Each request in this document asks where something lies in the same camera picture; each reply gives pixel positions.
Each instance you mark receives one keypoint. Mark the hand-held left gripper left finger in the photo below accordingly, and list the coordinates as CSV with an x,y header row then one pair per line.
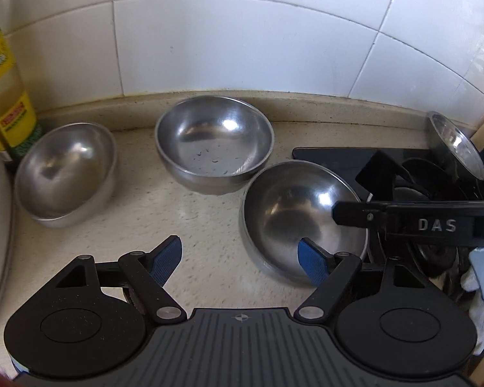
x,y
165,260

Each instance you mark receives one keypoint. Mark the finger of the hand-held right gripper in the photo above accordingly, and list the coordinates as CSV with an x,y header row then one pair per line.
x,y
359,213

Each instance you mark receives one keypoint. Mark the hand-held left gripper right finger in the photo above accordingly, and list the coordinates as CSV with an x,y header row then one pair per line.
x,y
312,262

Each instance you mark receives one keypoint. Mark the stainless steel bowl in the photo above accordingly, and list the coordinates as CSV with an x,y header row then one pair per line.
x,y
213,141
290,205
455,145
64,173

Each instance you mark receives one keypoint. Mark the person's right hand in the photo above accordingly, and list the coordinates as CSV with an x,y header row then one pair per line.
x,y
480,290

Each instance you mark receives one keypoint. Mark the black gas stove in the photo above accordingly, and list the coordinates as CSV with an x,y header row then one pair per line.
x,y
326,156

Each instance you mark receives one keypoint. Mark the green yellow label bottle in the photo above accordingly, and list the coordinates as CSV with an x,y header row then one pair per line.
x,y
6,100

